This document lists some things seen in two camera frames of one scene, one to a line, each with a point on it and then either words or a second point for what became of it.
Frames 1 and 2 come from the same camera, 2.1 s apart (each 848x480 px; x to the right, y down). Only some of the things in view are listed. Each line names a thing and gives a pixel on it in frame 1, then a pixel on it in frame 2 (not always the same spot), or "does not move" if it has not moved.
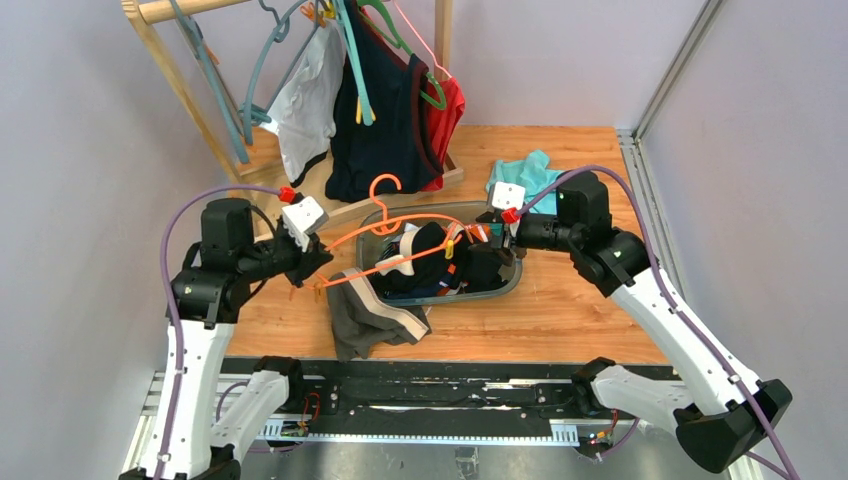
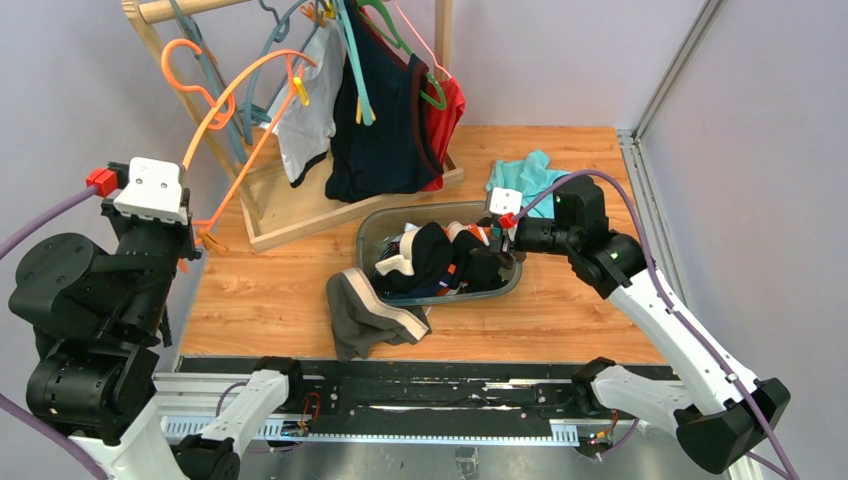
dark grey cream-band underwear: (361, 321) does not move
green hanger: (397, 42) does not move
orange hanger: (382, 220) to (220, 116)
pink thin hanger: (423, 42) does not move
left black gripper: (306, 259) to (187, 235)
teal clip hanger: (364, 110) does not move
